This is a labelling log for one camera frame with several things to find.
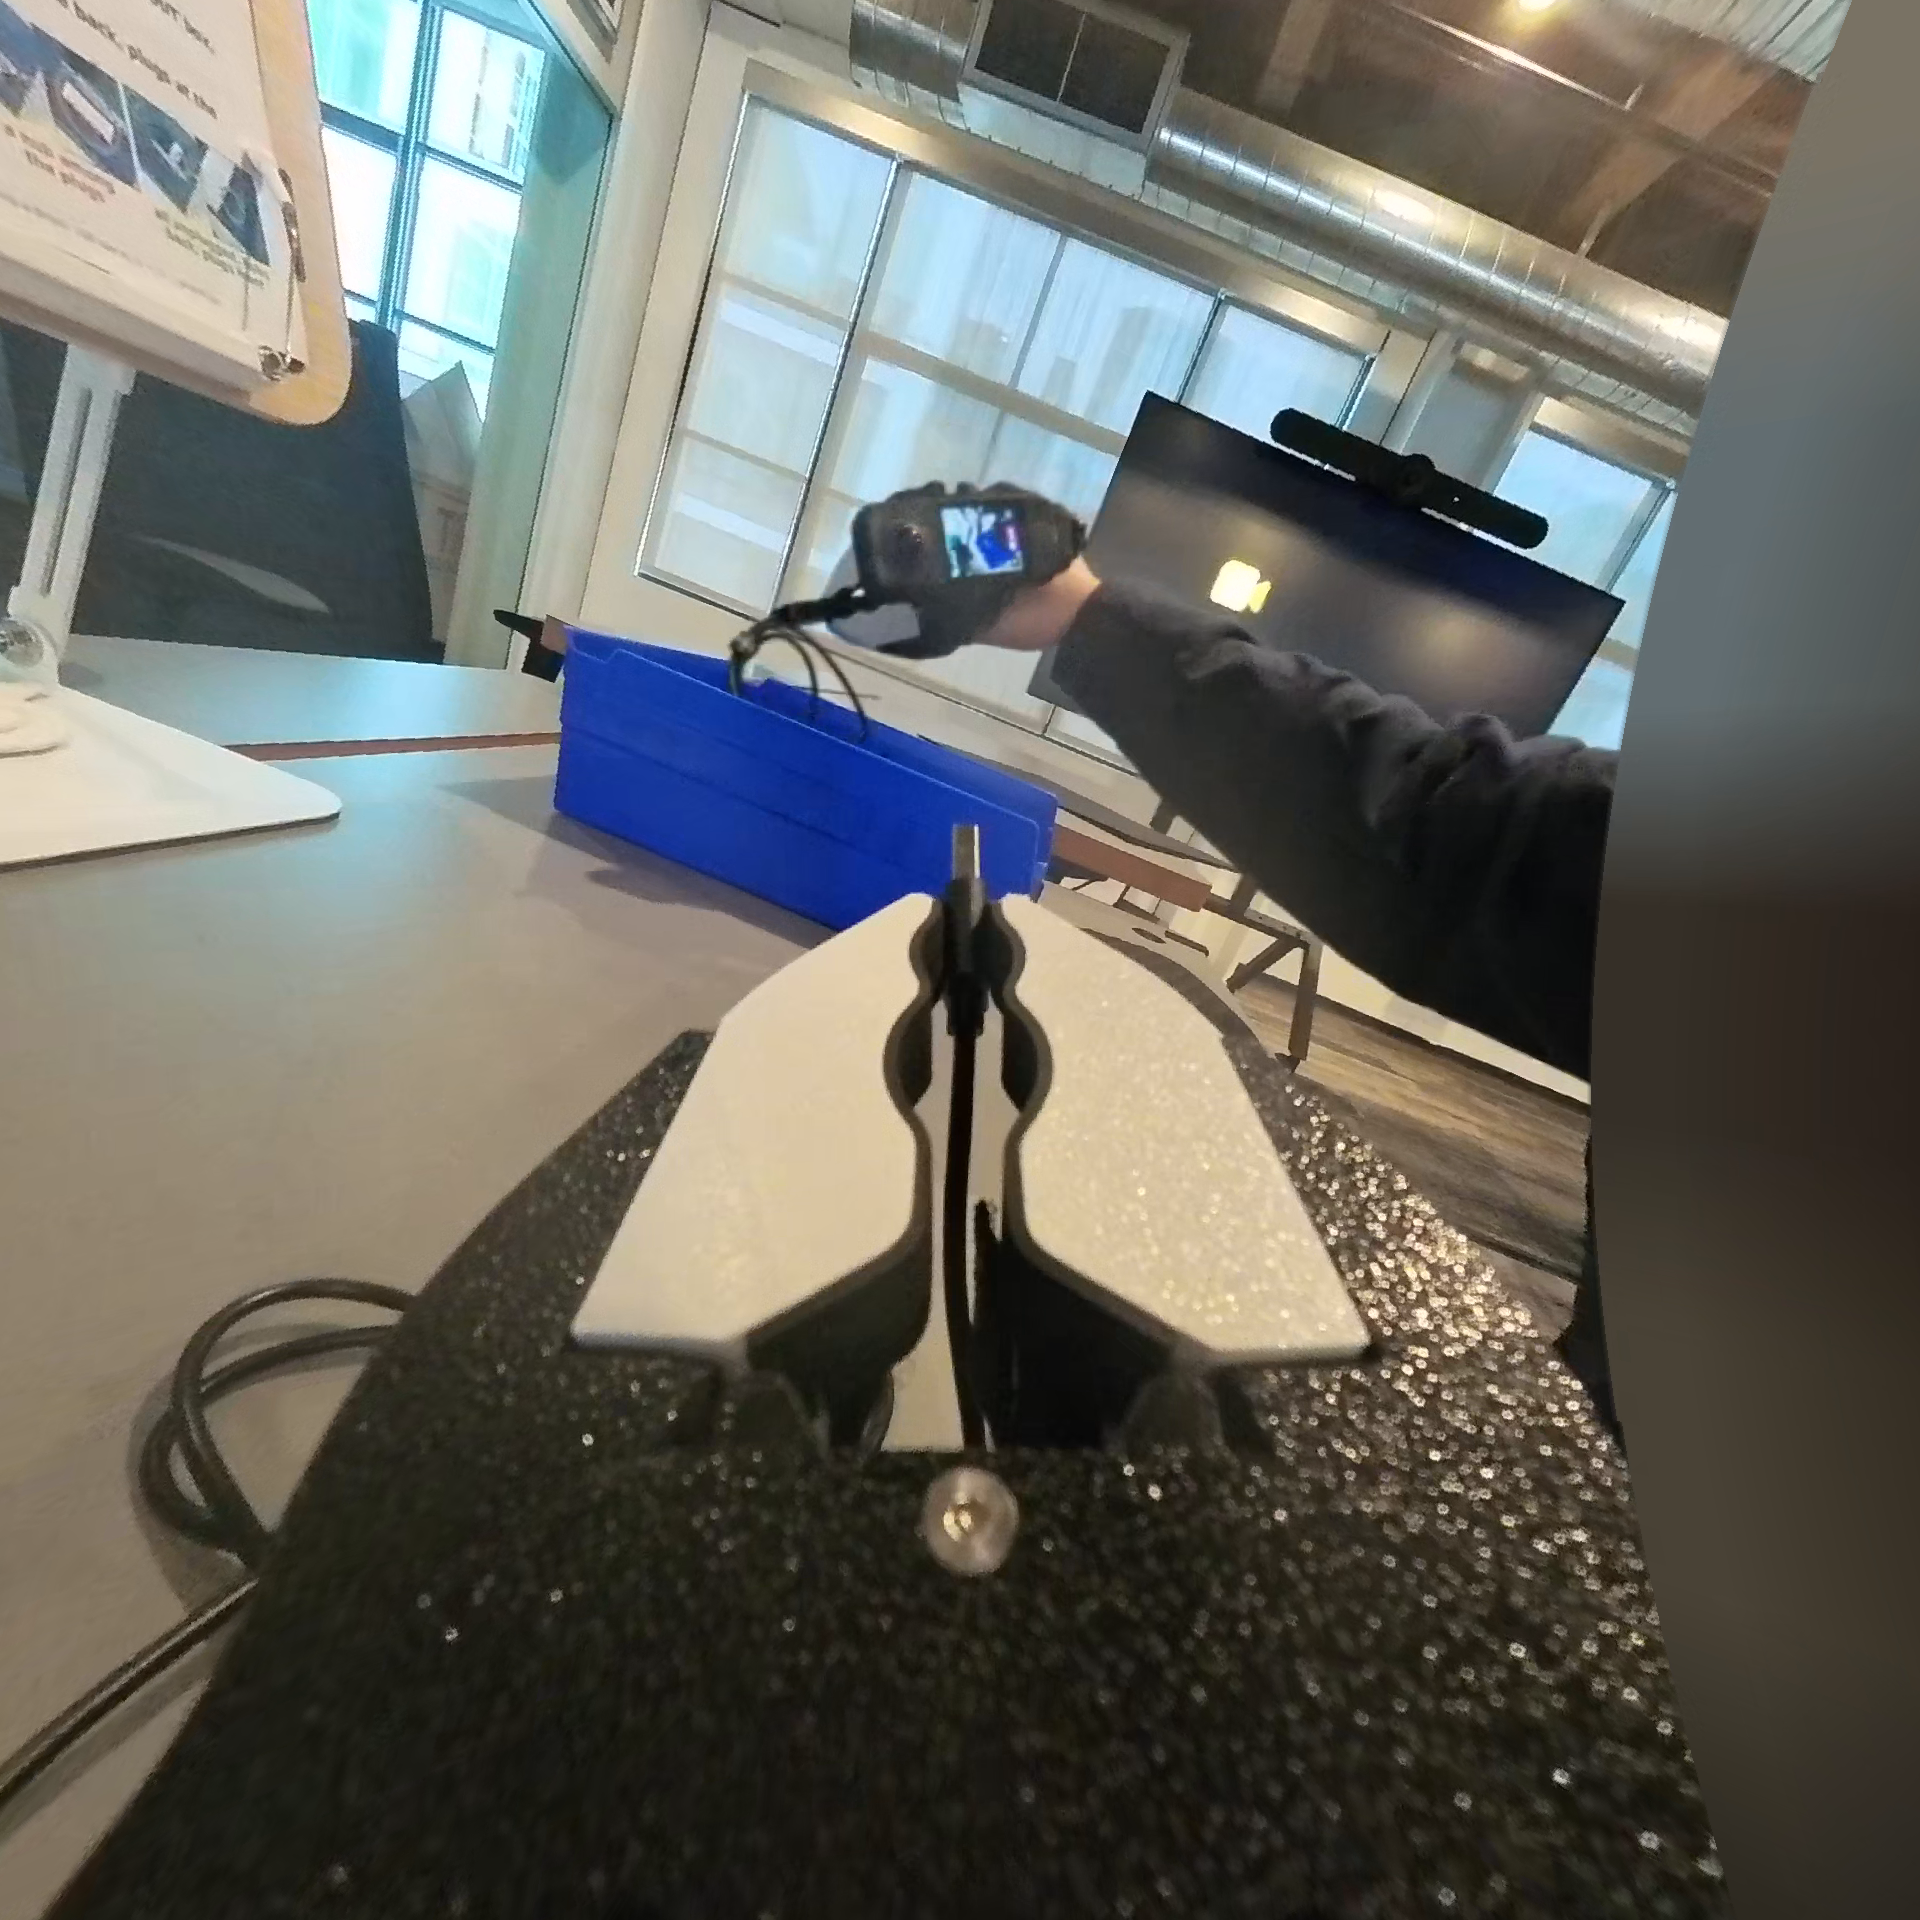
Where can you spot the person's right hand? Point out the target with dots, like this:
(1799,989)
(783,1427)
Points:
(1019,616)

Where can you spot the blue plastic bin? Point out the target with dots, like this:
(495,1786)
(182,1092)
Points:
(704,780)

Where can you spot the black webcam bar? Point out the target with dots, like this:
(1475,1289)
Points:
(1410,475)

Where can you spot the white board stand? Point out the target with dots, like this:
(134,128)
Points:
(148,780)

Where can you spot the black monitor screen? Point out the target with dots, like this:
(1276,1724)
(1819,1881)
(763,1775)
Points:
(1350,570)

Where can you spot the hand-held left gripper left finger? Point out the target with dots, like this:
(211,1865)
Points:
(751,1155)

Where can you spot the silver ventilation duct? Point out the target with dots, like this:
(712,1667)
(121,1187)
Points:
(1276,164)

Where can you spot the metal ceiling vent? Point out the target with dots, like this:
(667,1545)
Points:
(1073,59)

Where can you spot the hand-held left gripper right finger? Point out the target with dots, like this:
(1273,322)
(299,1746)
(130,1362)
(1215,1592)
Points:
(1171,1184)

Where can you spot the cardboard box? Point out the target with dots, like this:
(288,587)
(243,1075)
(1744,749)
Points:
(441,493)

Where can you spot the person's right forearm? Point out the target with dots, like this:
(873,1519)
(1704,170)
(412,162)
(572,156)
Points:
(1350,810)

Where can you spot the black office chair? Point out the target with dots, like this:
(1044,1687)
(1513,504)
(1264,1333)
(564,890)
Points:
(254,511)

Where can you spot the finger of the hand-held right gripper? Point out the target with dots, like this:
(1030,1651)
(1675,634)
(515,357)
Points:
(843,570)
(892,626)

